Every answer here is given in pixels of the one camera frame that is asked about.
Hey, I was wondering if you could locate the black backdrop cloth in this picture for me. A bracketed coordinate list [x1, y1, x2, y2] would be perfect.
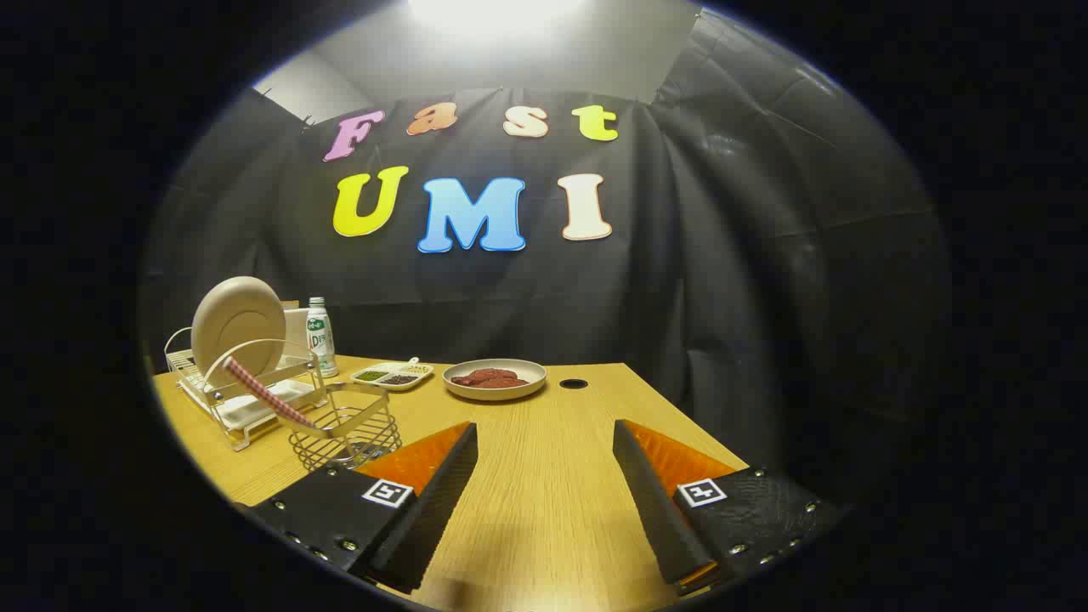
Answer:
[140, 8, 953, 477]

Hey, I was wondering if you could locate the white bottle with green label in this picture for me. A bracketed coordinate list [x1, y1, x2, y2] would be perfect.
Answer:
[305, 297, 339, 379]

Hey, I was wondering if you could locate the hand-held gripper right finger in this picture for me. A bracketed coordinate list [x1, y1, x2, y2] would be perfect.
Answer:
[612, 419, 842, 596]

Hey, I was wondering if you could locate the white toaster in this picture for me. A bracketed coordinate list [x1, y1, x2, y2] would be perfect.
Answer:
[280, 308, 311, 362]

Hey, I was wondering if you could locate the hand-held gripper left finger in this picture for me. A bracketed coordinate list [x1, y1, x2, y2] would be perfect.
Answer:
[246, 421, 479, 594]

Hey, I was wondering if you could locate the white compartment tray with beans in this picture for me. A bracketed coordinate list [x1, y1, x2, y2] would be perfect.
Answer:
[349, 357, 435, 392]

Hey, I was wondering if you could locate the metal wire basket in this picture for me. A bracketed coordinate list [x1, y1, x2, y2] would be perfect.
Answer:
[289, 381, 403, 473]

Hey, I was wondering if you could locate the spoon with red checkered handle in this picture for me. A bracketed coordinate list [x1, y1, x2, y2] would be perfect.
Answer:
[223, 356, 320, 430]

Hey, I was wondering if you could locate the beige round plate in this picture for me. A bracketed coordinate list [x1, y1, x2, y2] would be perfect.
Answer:
[190, 276, 287, 379]

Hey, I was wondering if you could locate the white wire dish rack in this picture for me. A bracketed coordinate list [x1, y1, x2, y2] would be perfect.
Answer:
[164, 327, 328, 451]

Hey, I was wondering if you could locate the white drip tray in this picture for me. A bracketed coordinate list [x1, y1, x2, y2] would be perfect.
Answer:
[183, 374, 320, 430]

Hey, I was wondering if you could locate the beige plate with meat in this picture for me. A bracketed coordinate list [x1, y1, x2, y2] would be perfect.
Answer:
[442, 358, 548, 402]

